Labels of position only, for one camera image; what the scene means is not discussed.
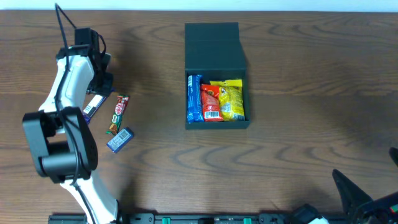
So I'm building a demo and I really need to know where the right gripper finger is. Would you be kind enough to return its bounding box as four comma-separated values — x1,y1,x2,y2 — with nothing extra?
389,147,398,166
332,169,372,218

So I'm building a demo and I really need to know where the dark blue chocolate bar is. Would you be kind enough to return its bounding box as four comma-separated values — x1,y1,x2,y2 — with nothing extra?
83,95,106,124

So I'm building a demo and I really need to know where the red green KitKat Milo bar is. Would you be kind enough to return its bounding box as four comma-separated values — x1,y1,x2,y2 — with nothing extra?
106,95,130,136

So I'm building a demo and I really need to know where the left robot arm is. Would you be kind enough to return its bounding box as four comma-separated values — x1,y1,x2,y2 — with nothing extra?
22,28,118,223

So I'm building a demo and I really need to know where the red snack packet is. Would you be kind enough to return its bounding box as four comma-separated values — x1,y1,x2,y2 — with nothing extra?
201,84,223,122

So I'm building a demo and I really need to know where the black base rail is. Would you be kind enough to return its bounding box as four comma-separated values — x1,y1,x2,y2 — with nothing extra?
47,203,364,224

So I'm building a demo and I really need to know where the black gift box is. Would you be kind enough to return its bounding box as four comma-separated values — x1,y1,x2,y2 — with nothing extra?
185,22,251,130

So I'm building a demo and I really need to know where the blue biscuit bar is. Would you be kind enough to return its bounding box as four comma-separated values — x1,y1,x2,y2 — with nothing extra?
187,75,204,123

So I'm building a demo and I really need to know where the yellow snack packet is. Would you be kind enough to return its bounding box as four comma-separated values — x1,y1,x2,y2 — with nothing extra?
210,79,245,121

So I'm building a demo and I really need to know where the small blue candy box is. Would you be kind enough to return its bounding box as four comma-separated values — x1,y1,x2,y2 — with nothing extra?
106,127,134,153

